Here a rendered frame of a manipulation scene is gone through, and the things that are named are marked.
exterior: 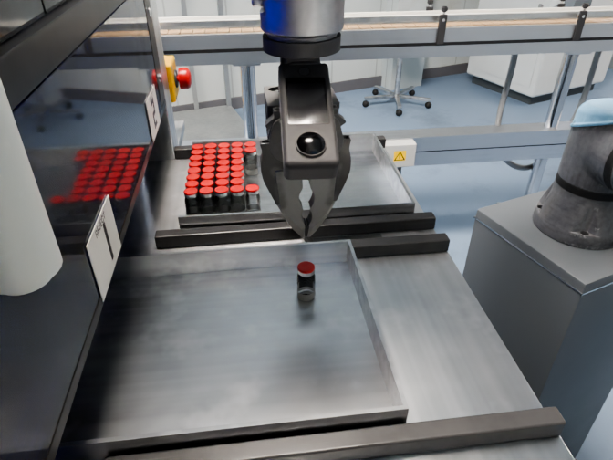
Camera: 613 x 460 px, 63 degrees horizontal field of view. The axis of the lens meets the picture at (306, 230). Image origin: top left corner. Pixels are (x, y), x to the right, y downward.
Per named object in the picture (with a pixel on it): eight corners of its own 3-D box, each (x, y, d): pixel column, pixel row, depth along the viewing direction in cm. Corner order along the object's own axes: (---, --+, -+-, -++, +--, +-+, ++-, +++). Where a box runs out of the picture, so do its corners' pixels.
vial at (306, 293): (297, 302, 59) (297, 275, 57) (296, 290, 61) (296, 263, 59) (316, 301, 60) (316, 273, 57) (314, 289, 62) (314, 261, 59)
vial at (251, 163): (245, 176, 86) (244, 151, 84) (245, 170, 88) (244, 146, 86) (258, 175, 87) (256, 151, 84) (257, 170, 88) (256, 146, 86)
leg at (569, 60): (515, 235, 214) (568, 51, 171) (506, 223, 222) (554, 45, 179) (535, 233, 215) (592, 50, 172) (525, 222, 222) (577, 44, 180)
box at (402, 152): (382, 168, 183) (384, 145, 178) (379, 162, 187) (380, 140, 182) (414, 166, 184) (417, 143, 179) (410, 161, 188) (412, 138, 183)
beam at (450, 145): (185, 179, 181) (181, 149, 174) (187, 169, 187) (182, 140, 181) (595, 155, 197) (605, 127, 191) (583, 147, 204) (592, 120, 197)
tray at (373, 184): (181, 237, 71) (178, 217, 69) (194, 159, 93) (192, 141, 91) (412, 223, 74) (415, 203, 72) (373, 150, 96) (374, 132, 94)
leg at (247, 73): (248, 254, 202) (233, 62, 159) (247, 242, 210) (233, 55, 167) (270, 253, 203) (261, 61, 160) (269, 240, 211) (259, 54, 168)
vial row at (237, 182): (232, 218, 75) (229, 192, 72) (233, 165, 90) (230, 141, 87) (246, 217, 75) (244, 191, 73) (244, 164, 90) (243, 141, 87)
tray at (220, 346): (12, 477, 42) (-3, 454, 40) (86, 280, 63) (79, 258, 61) (404, 433, 45) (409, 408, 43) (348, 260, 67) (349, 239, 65)
